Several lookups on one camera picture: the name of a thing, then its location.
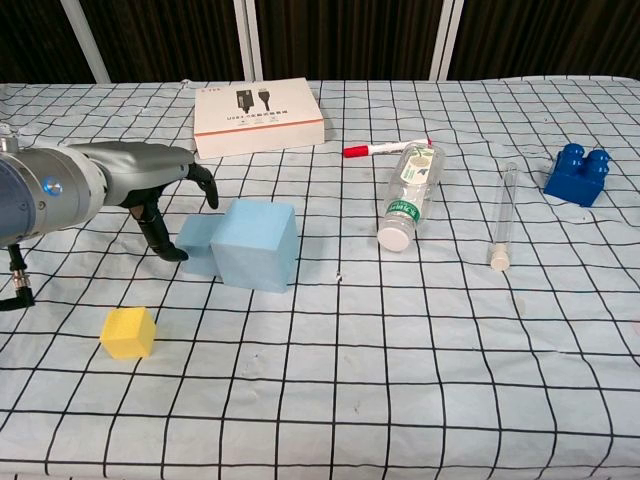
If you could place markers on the black checked white tablecloth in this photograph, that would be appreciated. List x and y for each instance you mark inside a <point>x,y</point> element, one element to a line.
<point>350,350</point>

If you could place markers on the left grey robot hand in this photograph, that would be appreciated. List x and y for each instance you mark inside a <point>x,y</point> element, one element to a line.
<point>140,167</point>

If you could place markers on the yellow foam cube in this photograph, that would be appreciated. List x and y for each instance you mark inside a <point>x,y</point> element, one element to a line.
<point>125,334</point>

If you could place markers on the red capped white marker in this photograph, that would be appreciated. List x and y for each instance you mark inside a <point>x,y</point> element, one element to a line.
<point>385,146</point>

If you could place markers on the clear plastic water bottle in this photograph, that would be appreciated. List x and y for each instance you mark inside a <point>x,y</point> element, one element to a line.
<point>410,195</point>

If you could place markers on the black partition panel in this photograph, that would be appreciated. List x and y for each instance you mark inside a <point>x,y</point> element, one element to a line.
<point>350,40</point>
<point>550,37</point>
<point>170,40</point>
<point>35,30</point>

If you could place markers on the white partition frame post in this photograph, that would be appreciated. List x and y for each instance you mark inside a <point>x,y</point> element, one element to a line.
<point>447,40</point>
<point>87,45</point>
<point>249,40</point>

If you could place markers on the dark blue toy brick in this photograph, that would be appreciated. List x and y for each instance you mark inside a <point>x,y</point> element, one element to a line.
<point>575,182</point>

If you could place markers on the small light blue foam cube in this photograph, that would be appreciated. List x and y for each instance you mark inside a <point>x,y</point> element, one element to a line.
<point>195,245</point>

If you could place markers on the large light blue foam cube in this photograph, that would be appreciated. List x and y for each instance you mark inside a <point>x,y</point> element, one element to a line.
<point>250,255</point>

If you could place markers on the clear glass test tube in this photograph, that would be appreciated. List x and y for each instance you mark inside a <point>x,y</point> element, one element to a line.
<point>504,215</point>

